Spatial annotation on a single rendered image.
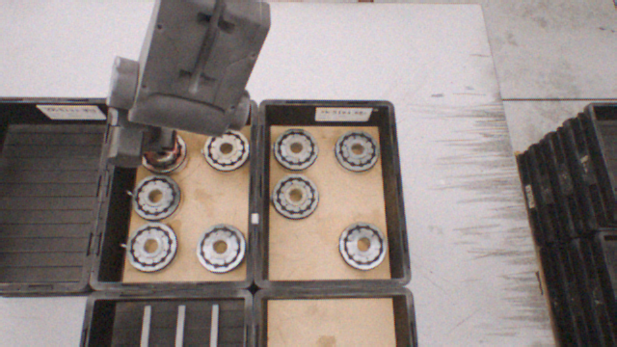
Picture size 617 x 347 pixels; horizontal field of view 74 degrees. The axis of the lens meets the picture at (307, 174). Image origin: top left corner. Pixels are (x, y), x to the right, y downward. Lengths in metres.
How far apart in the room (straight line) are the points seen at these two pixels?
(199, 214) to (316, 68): 0.56
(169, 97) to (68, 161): 0.75
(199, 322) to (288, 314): 0.18
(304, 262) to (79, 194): 0.52
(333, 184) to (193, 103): 0.63
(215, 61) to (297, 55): 0.94
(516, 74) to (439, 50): 1.06
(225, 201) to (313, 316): 0.31
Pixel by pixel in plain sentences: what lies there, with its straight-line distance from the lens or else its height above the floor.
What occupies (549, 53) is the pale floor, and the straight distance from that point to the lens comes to 2.54.
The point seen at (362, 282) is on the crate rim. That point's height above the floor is 0.92.
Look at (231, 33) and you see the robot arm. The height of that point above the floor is 1.47.
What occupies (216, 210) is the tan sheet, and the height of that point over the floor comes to 0.83.
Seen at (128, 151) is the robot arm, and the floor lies 1.08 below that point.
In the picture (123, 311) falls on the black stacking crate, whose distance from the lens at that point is 0.95.
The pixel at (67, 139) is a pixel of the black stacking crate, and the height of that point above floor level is 0.83.
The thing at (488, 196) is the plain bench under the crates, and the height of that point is 0.70.
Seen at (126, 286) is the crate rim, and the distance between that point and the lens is 0.84.
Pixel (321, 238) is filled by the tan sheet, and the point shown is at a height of 0.83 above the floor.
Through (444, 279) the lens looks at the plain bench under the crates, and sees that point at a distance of 1.09.
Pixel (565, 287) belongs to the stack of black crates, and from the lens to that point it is 1.76.
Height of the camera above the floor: 1.72
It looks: 70 degrees down
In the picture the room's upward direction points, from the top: 8 degrees clockwise
